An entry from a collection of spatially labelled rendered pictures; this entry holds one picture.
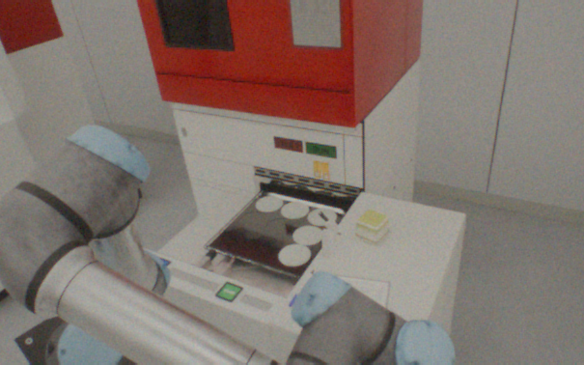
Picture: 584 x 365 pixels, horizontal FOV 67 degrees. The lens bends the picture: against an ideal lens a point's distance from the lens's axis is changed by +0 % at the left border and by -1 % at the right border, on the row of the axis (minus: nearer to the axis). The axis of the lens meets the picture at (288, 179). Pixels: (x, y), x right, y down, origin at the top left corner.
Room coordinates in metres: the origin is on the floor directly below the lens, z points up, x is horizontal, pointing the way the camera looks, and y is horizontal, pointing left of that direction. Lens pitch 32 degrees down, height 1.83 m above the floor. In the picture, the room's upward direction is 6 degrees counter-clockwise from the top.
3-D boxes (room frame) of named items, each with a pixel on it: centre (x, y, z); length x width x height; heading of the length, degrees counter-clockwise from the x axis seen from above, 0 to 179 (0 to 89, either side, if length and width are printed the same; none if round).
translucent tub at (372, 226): (1.03, -0.23, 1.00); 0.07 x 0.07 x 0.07; 46
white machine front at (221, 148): (1.50, 0.09, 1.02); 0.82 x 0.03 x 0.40; 57
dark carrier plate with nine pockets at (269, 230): (1.21, 0.05, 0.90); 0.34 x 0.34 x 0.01; 57
